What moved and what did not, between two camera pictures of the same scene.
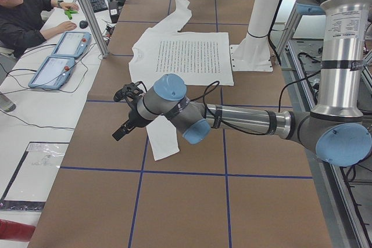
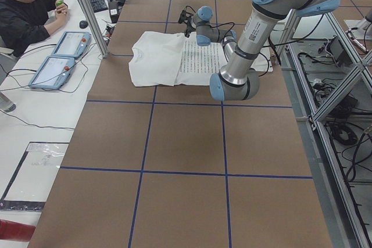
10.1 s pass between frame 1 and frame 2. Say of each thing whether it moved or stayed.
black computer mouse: stayed
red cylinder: stayed
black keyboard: stayed
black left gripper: moved
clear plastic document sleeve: stayed
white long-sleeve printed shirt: moved
